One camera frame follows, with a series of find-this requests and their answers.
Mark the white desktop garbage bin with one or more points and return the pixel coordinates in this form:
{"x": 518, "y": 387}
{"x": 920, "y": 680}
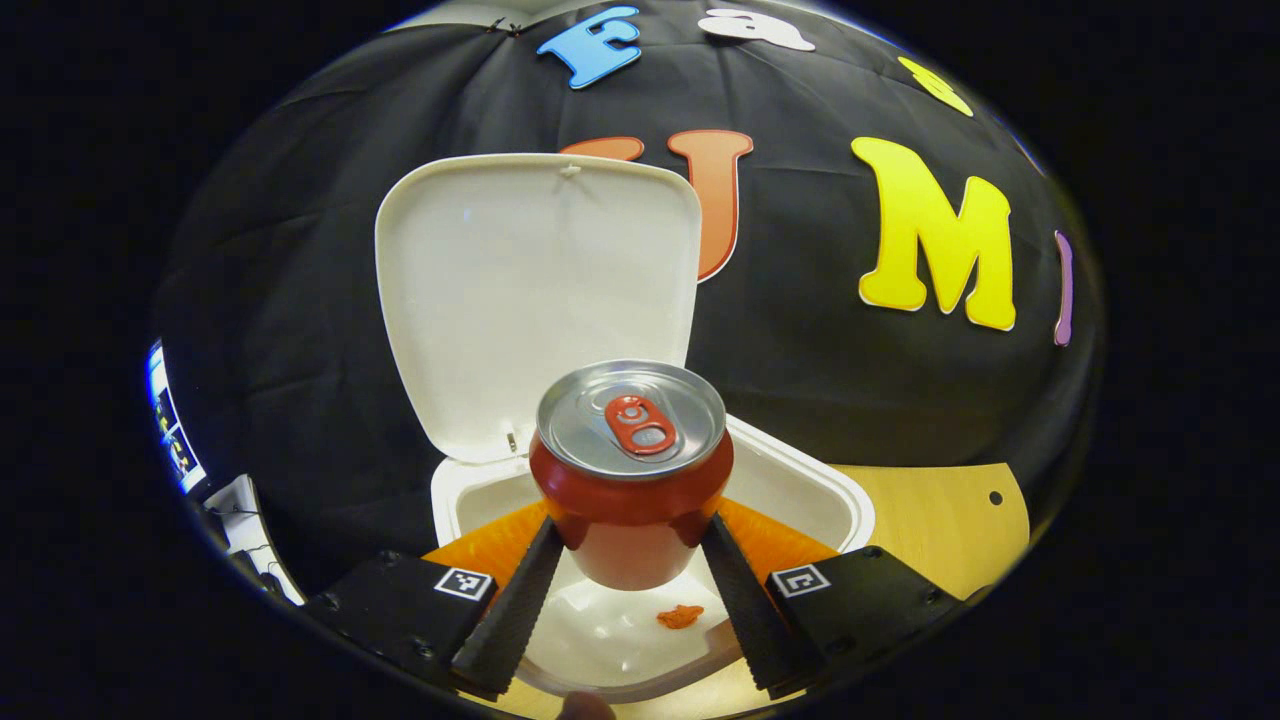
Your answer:
{"x": 530, "y": 290}

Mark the red pop can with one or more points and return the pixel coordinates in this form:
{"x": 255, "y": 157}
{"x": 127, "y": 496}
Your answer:
{"x": 630, "y": 510}

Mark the black backdrop cloth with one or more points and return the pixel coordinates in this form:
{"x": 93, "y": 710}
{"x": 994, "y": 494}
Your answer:
{"x": 850, "y": 400}

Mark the wooden desktop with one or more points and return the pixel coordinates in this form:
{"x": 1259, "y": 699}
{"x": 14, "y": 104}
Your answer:
{"x": 940, "y": 520}

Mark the computer monitor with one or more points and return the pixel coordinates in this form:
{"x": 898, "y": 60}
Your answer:
{"x": 175, "y": 430}

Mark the white side table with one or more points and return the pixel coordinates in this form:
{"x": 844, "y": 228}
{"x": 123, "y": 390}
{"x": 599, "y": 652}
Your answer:
{"x": 250, "y": 530}

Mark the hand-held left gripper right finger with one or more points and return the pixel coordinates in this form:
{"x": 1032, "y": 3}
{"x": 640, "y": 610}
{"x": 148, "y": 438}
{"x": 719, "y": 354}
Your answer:
{"x": 745, "y": 610}

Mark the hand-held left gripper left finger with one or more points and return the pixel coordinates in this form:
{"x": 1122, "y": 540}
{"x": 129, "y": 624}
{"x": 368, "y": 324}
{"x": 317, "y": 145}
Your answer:
{"x": 520, "y": 610}

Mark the orange paper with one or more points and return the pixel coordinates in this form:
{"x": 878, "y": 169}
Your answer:
{"x": 680, "y": 617}

